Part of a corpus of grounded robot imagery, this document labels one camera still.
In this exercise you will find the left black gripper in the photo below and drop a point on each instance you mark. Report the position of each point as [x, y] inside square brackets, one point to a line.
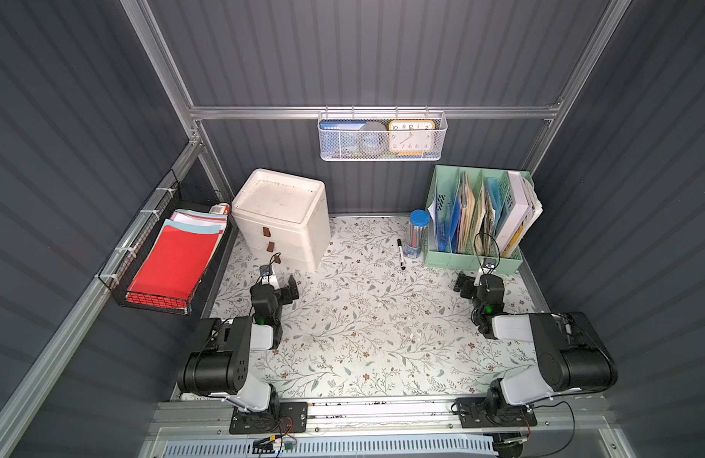
[290, 289]

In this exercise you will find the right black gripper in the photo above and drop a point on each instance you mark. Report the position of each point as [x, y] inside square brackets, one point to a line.
[466, 286]

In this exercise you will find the white plastic drawer cabinet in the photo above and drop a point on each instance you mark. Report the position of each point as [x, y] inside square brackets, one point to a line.
[295, 209]

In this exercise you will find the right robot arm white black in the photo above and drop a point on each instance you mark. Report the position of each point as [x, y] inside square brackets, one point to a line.
[570, 357]

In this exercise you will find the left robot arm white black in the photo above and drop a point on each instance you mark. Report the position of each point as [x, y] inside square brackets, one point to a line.
[219, 362]

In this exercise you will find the mint green file organizer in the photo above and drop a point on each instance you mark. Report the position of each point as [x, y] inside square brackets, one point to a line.
[480, 208]

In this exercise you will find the black marker pen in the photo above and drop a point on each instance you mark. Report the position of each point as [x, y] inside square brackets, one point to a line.
[401, 254]

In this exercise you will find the blue folder in organizer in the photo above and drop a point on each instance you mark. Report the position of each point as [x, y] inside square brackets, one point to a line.
[447, 213]

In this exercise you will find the red paper folder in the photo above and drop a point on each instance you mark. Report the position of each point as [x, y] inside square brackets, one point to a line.
[175, 265]

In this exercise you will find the blue lid pen jar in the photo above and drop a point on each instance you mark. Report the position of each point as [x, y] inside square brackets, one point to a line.
[418, 223]

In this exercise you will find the yellow alarm clock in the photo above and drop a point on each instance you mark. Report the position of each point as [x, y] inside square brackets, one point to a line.
[413, 137]

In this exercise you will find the blue box in basket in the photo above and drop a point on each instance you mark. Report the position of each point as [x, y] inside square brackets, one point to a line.
[339, 139]

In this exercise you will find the grey tape roll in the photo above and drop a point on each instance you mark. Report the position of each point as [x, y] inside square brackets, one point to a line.
[373, 139]

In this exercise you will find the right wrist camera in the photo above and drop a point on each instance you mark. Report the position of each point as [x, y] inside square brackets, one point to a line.
[488, 265]

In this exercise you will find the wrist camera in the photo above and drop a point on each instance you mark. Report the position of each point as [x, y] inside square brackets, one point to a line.
[488, 265]
[266, 274]

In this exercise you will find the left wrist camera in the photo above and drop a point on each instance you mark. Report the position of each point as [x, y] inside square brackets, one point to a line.
[266, 274]

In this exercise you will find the black wire side basket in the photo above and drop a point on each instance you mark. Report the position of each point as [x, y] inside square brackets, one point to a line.
[178, 201]

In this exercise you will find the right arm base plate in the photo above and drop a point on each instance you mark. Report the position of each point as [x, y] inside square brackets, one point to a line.
[479, 413]

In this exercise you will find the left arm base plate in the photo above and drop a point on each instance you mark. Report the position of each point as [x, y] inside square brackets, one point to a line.
[287, 417]

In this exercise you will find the white vented cable duct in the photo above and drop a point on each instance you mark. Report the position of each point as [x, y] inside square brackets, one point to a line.
[417, 445]

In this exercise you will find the white wire wall basket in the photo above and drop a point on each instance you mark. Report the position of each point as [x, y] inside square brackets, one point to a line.
[385, 117]

